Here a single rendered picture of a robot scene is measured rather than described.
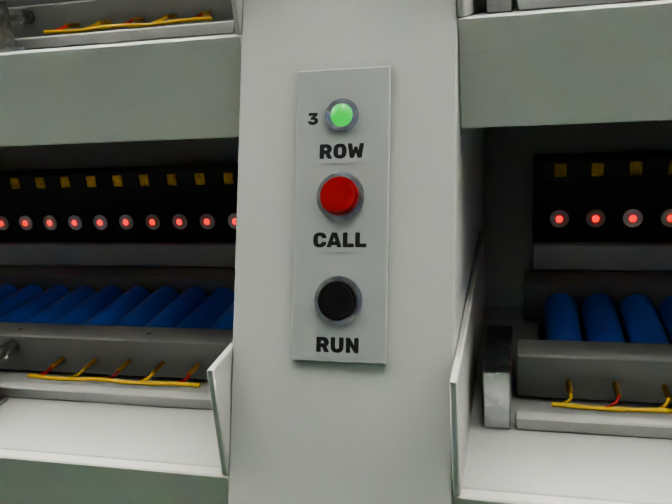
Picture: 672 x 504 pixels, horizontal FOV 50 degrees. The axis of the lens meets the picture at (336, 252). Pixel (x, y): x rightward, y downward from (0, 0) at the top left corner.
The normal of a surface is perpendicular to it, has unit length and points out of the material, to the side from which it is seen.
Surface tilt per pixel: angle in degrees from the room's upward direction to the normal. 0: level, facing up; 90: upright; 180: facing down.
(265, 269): 90
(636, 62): 113
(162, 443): 22
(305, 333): 90
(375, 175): 90
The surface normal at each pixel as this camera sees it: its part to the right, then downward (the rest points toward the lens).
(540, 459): -0.07, -0.95
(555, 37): -0.24, 0.33
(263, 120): -0.25, -0.07
